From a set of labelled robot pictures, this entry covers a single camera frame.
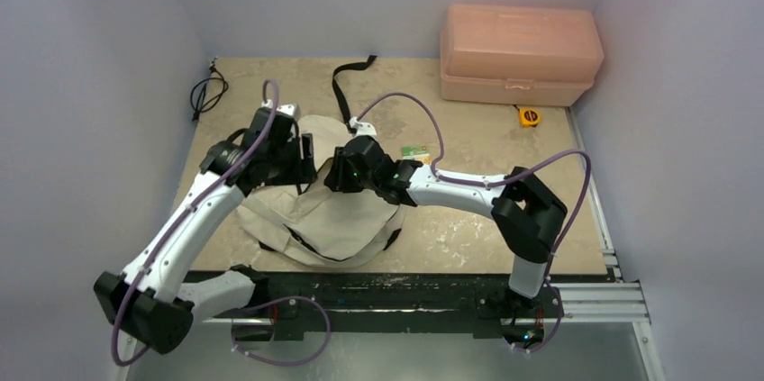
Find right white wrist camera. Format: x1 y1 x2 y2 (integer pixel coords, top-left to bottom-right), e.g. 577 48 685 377
347 117 377 138

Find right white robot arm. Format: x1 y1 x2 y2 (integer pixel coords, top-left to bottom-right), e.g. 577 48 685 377
324 135 568 315

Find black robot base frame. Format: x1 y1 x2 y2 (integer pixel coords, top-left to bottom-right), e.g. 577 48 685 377
214 271 564 346

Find pink plastic storage box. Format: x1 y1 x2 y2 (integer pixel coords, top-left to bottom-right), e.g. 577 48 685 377
440 5 604 107

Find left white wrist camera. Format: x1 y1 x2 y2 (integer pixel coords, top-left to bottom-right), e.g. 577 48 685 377
262 99 301 122

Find orange banana picture card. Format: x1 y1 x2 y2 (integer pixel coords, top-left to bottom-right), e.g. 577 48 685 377
401 146 432 166

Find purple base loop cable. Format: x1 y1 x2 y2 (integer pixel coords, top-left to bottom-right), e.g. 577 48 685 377
230 295 333 367

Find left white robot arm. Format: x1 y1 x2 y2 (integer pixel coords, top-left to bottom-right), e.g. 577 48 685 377
93 100 316 354

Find beige canvas backpack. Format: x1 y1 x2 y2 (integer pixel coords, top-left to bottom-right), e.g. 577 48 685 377
236 82 405 268

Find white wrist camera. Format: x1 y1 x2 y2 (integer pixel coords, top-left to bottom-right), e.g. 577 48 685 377
262 99 301 122
347 117 377 138

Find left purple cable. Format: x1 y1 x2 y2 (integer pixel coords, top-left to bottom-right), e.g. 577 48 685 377
109 78 282 367

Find yellow tape measure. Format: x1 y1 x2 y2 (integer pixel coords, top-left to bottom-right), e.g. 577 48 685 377
518 108 541 128

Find black coiled cable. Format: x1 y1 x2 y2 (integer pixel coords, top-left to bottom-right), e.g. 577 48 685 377
189 59 230 122

